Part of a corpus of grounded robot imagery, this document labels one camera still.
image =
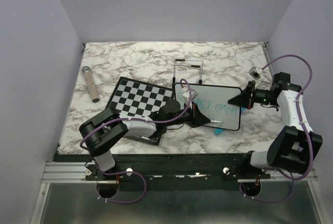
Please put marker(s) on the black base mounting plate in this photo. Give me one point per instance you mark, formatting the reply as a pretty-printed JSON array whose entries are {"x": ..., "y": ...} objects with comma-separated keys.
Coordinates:
[{"x": 171, "y": 172}]

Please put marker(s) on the glittery silver tube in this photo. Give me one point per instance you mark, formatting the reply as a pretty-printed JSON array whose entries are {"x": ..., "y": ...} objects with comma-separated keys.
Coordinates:
[{"x": 92, "y": 89}]

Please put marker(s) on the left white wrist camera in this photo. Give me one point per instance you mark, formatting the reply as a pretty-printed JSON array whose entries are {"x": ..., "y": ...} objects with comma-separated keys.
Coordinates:
[{"x": 187, "y": 95}]

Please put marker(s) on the wire whiteboard stand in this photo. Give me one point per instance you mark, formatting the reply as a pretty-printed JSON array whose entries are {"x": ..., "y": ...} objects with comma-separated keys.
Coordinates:
[{"x": 187, "y": 66}]

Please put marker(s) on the black and white chessboard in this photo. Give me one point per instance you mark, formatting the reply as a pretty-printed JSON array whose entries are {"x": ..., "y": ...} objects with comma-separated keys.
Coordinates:
[{"x": 136, "y": 99}]

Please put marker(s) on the black framed whiteboard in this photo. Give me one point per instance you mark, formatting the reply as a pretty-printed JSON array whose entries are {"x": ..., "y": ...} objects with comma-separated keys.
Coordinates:
[{"x": 212, "y": 101}]

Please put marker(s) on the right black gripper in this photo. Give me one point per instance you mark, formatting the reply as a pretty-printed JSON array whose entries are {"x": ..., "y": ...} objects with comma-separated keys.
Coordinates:
[{"x": 244, "y": 99}]

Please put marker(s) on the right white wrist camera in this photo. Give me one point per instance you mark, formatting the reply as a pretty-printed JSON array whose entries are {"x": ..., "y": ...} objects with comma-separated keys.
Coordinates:
[{"x": 256, "y": 73}]

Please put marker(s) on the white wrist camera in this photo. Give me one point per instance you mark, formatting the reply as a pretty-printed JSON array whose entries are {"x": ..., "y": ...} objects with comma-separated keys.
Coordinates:
[
  {"x": 187, "y": 95},
  {"x": 256, "y": 73}
]

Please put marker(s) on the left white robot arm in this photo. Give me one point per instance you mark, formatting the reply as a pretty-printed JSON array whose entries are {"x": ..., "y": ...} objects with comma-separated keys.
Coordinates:
[{"x": 105, "y": 129}]

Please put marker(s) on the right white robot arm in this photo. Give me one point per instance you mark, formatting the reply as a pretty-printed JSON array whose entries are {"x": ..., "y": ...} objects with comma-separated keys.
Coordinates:
[{"x": 296, "y": 146}]

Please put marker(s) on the aluminium frame rail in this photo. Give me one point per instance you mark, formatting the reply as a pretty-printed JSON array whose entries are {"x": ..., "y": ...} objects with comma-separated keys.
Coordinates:
[{"x": 59, "y": 172}]

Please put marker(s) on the blue cylindrical tube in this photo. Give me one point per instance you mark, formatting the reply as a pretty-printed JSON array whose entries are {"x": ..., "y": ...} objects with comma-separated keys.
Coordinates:
[{"x": 218, "y": 131}]

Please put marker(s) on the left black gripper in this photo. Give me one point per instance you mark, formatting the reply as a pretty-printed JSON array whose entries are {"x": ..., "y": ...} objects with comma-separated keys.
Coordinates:
[{"x": 197, "y": 119}]

